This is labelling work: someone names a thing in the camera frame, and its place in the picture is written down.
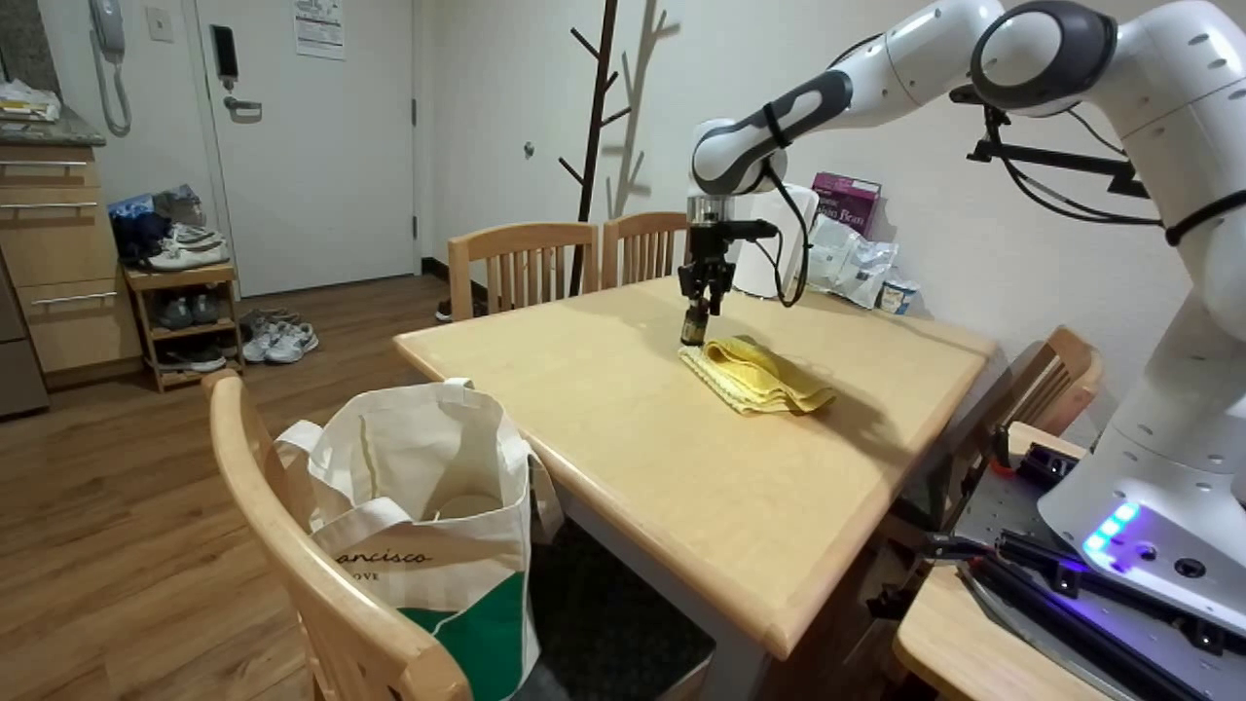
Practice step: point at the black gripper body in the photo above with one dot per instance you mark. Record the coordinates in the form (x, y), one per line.
(706, 268)

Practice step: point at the yellow textured towel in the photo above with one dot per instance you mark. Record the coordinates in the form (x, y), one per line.
(761, 377)

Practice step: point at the white paper towel roll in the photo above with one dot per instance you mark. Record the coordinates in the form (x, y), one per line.
(761, 269)

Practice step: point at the clear plastic bag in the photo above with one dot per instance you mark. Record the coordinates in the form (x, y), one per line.
(849, 268)

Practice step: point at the purple box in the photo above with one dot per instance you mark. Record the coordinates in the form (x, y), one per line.
(846, 199)

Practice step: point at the dark tree coat rack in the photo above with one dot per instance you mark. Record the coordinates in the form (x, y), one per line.
(593, 132)

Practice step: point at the small white packet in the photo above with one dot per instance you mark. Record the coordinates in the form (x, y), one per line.
(900, 299)

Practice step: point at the dark floor mat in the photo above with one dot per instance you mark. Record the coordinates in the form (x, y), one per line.
(610, 624)

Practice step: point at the white green tote bag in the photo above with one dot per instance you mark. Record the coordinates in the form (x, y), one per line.
(431, 521)

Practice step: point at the white door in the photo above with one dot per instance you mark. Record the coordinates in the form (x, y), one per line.
(323, 169)

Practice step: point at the white sneaker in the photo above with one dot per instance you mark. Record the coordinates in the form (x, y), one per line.
(258, 345)
(292, 345)

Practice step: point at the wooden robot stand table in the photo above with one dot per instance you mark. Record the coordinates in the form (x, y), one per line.
(958, 648)

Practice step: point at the white paper notice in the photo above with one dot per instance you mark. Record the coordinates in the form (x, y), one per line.
(322, 28)

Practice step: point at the grey shoes pair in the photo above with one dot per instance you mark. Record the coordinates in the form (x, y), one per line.
(192, 310)

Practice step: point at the white grey sneakers pair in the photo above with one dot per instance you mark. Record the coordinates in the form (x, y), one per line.
(190, 249)

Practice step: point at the wooden shoe rack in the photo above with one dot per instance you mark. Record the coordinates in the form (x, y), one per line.
(181, 280)

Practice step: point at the dark blue shoes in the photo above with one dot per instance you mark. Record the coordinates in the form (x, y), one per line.
(140, 234)

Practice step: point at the wooden drawer cabinet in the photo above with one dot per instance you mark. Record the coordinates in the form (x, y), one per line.
(64, 258)

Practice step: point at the white folded cloth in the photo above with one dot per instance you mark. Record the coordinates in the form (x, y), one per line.
(29, 105)

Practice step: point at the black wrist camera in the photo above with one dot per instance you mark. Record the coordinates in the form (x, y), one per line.
(746, 229)

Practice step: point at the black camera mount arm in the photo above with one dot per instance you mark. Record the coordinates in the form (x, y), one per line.
(1063, 162)

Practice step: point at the white light switch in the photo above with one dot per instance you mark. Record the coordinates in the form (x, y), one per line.
(158, 25)

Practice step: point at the white wall phone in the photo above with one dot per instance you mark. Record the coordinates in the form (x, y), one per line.
(112, 34)

